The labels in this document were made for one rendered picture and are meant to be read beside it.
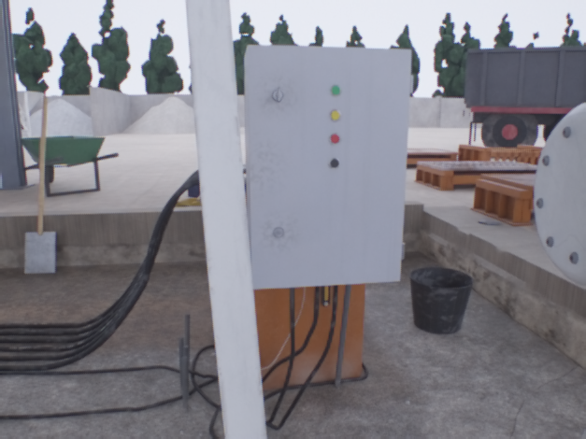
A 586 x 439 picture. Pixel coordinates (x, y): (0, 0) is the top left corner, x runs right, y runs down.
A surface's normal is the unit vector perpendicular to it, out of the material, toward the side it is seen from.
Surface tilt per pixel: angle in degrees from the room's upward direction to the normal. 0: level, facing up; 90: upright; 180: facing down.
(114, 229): 90
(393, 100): 90
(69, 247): 90
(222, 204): 81
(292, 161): 90
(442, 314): 98
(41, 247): 70
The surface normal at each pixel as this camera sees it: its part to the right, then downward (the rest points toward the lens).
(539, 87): -0.42, 0.20
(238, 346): 0.14, 0.06
